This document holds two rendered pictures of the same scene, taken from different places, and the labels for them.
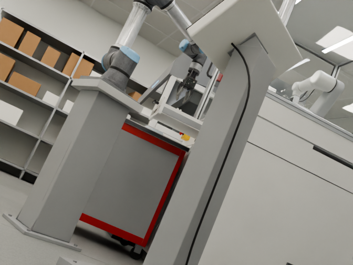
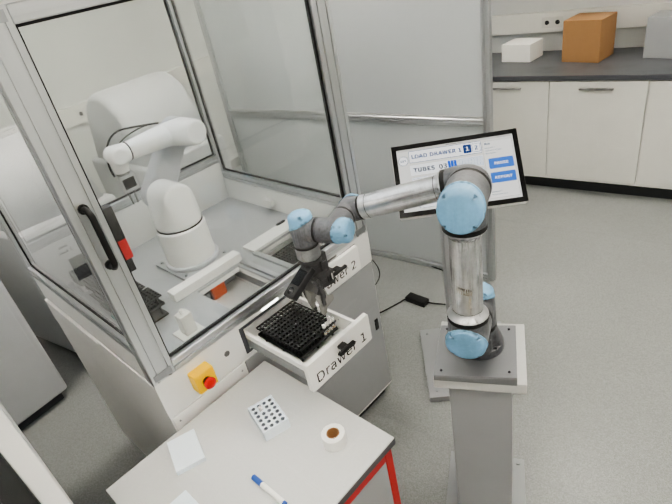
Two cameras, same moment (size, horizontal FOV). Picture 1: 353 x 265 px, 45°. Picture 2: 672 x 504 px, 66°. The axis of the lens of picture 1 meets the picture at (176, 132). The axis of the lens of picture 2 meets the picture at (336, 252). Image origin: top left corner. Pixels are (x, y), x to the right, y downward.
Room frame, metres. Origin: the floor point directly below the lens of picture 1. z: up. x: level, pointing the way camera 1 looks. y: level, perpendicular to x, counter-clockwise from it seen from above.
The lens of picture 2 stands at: (3.07, 1.26, 1.99)
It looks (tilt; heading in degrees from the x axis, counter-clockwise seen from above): 31 degrees down; 240
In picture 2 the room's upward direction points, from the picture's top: 12 degrees counter-clockwise
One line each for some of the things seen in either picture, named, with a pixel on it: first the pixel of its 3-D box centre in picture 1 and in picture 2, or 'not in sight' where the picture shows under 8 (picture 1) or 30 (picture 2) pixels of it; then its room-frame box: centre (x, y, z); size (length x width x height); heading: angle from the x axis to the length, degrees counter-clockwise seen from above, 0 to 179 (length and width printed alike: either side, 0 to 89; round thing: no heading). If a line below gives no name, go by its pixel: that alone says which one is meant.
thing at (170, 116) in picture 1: (187, 125); (295, 331); (2.52, -0.04, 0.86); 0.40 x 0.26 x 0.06; 101
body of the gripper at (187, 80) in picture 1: (190, 79); (315, 271); (2.44, 0.05, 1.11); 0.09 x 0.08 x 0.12; 10
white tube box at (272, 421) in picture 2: (153, 132); (268, 417); (2.76, 0.14, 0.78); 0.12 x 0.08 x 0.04; 85
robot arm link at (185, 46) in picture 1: (190, 48); (335, 227); (2.38, 0.13, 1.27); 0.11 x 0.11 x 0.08; 32
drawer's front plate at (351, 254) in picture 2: not in sight; (334, 274); (2.23, -0.21, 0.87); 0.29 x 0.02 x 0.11; 11
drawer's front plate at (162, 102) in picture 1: (157, 109); (339, 351); (2.48, 0.16, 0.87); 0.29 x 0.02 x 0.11; 11
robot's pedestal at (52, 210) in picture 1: (75, 160); (483, 426); (2.10, 0.40, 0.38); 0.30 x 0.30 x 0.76; 38
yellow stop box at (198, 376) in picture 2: (186, 134); (203, 378); (2.86, -0.07, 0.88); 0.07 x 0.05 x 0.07; 11
